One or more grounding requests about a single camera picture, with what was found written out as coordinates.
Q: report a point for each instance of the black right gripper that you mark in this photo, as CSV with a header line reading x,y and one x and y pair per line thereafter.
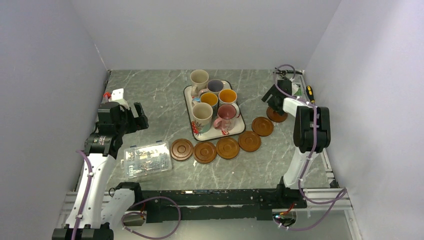
x,y
272,92

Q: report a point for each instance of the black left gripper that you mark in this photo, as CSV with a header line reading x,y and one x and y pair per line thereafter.
x,y
138,123

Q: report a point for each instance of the brown wooden coaster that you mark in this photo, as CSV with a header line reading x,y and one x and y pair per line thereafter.
x,y
249,141
274,116
204,152
181,149
262,126
227,148

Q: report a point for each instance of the clear plastic parts box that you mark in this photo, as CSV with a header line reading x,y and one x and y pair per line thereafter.
x,y
145,160

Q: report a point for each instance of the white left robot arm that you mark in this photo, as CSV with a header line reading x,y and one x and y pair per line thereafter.
x,y
88,220

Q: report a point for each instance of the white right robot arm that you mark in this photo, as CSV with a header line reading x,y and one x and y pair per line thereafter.
x,y
311,132

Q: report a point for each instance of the white green electronic device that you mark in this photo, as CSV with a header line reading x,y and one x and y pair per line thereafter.
x,y
297,89

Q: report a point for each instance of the black pliers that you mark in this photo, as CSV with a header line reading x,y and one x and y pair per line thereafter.
x,y
288,74

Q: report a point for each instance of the yellow black screwdriver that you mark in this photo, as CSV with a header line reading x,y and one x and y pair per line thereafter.
x,y
310,94

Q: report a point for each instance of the white serving tray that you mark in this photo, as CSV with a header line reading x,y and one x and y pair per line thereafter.
x,y
213,133

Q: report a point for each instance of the white mug orange inside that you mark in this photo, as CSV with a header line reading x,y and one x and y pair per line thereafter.
x,y
227,96

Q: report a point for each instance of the pink mug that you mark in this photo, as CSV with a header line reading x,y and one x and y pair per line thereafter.
x,y
226,117

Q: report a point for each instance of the grey purple mug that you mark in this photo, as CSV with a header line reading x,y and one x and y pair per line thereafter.
x,y
214,86

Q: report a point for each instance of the cream patterned mug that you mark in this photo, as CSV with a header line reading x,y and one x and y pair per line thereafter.
x,y
202,114

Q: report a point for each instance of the blue mug yellow inside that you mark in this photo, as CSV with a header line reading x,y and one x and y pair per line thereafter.
x,y
209,98

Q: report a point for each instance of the cream mug outside tray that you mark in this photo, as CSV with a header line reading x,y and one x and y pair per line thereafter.
x,y
199,79

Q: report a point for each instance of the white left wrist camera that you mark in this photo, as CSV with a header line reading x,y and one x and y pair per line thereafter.
x,y
116,95

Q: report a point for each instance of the aluminium frame rail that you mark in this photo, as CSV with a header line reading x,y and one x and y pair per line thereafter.
x,y
330,175

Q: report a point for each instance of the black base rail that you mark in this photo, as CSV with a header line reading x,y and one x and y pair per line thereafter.
x,y
213,204

